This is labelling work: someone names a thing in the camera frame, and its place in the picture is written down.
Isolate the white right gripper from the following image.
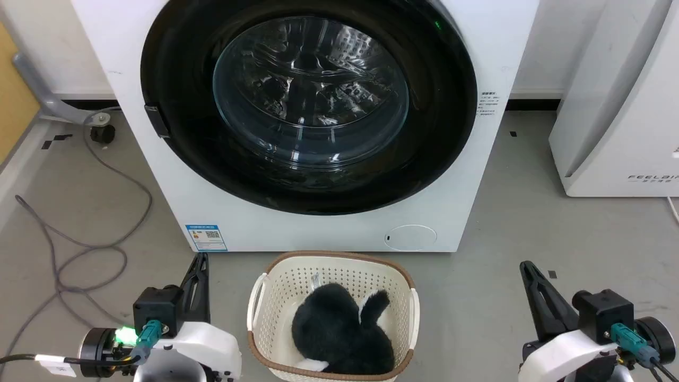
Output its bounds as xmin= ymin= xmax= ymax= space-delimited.
xmin=518 ymin=261 xmax=620 ymax=382

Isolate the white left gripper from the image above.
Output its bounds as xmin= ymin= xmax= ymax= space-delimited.
xmin=133 ymin=253 xmax=242 ymax=382

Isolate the white front-load washing machine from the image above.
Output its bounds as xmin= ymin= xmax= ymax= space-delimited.
xmin=71 ymin=0 xmax=541 ymax=253

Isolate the black round washer door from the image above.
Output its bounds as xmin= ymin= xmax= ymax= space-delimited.
xmin=140 ymin=0 xmax=478 ymax=216

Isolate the blue energy label sticker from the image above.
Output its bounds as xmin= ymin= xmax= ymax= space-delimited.
xmin=185 ymin=224 xmax=228 ymax=252

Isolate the cream perforated laundry basket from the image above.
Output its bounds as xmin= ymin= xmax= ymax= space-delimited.
xmin=247 ymin=250 xmax=421 ymax=382

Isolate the black fuzzy garment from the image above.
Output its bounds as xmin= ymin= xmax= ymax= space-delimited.
xmin=291 ymin=282 xmax=396 ymax=375

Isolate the black caster wheel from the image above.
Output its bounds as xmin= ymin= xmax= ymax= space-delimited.
xmin=90 ymin=124 xmax=116 ymax=144

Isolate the white air purifier unit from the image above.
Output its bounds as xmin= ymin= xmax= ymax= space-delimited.
xmin=549 ymin=0 xmax=679 ymax=198

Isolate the grey metal stand leg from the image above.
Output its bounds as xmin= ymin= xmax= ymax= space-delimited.
xmin=13 ymin=52 xmax=120 ymax=126

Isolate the yellow wooden board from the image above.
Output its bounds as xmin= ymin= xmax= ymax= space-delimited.
xmin=0 ymin=22 xmax=41 ymax=164

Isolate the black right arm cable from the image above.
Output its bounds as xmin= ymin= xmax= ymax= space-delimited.
xmin=645 ymin=359 xmax=679 ymax=382

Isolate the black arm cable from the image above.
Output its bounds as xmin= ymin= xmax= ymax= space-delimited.
xmin=645 ymin=359 xmax=679 ymax=382
xmin=0 ymin=352 xmax=143 ymax=378

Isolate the grey floor cable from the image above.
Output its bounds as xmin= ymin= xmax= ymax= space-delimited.
xmin=0 ymin=109 xmax=153 ymax=367

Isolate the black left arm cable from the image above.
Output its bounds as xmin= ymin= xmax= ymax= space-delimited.
xmin=0 ymin=352 xmax=143 ymax=378

